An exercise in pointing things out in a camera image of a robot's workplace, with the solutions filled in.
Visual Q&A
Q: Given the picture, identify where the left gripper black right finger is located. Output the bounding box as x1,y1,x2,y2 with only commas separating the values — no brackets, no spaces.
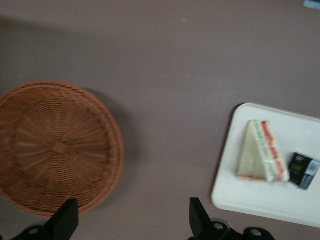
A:
189,197,242,240

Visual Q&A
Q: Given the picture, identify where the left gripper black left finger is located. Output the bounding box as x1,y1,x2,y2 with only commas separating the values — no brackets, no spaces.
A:
14,198,80,240

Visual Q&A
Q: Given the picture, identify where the triangular sandwich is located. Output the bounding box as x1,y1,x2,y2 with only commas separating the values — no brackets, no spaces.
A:
234,119,292,185

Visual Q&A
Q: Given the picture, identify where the cream plastic serving tray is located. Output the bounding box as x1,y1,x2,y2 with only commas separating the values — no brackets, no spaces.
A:
211,102,320,227

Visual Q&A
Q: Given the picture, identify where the round brown wicker basket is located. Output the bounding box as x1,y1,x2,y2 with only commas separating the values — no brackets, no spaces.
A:
0,79,126,219

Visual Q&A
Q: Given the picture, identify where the small black snack box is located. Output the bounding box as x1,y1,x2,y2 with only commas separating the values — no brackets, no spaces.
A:
287,151,320,192

